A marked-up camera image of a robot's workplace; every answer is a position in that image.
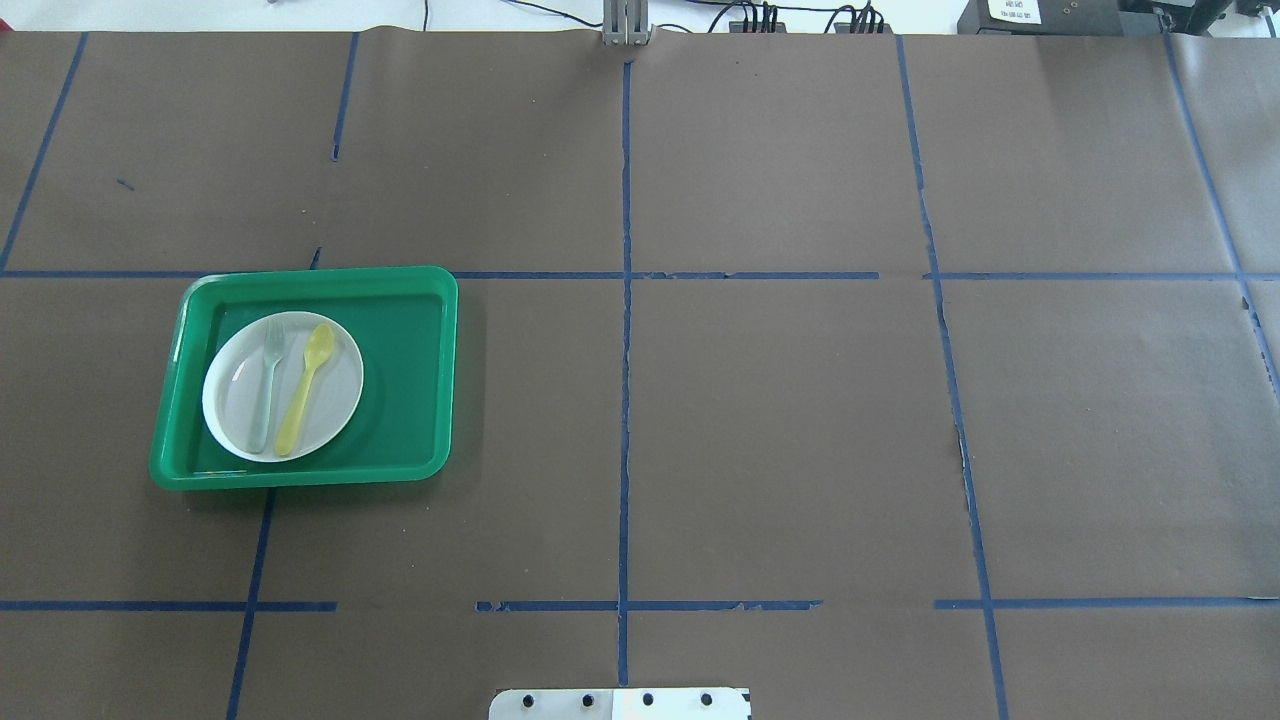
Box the pale green plastic fork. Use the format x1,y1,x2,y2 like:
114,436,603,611
247,319,285,454

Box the black box white label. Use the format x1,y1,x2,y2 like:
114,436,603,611
956,1,1162,37

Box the aluminium frame post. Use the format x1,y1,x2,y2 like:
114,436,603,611
600,0,653,47

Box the green plastic tray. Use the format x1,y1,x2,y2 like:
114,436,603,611
148,266,460,491

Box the white round plate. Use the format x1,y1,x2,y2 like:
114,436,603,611
201,311,365,462

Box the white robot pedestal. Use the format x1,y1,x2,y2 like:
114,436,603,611
488,687,753,719

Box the yellow plastic spoon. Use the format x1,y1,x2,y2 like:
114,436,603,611
273,322,337,457

